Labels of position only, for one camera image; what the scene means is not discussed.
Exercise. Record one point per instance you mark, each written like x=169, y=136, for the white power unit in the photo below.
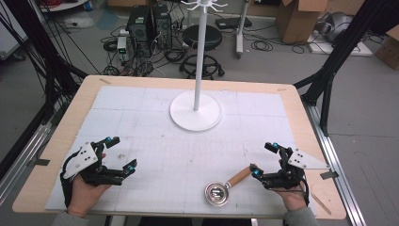
x=122, y=44

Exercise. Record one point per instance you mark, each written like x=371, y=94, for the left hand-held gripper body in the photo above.
x=82, y=158

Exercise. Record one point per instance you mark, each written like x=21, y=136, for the small cardboard box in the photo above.
x=390, y=50

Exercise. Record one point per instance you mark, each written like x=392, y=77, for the white stand post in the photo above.
x=240, y=37

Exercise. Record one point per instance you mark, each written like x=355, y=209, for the black metal frame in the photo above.
x=47, y=53
x=346, y=47

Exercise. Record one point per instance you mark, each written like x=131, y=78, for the black round stool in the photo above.
x=213, y=37

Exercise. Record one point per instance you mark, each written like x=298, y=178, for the white hook stand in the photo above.
x=199, y=62

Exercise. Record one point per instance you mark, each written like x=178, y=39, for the black computer tower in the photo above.
x=138, y=28
x=163, y=28

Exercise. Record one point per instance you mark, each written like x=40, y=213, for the person's right hand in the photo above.
x=293, y=199

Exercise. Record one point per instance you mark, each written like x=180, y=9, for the grey round device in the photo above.
x=338, y=25

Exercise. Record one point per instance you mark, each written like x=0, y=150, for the person's left hand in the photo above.
x=84, y=196

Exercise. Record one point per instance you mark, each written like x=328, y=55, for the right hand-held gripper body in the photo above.
x=291, y=177

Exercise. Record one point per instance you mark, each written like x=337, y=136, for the teal sheet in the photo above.
x=106, y=20

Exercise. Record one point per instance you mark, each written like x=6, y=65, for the black tape strip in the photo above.
x=329, y=175
x=42, y=162

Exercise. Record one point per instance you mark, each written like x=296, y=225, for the white grid mat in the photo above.
x=163, y=150

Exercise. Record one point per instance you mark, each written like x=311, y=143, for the aluminium rail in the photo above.
x=338, y=175
x=19, y=166

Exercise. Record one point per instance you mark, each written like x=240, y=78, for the large open cardboard box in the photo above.
x=295, y=25

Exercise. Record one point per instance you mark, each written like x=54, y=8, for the black flat box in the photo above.
x=232, y=22

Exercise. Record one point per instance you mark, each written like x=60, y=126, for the white round table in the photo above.
x=62, y=6

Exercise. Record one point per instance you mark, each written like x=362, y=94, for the white floor board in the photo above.
x=345, y=49

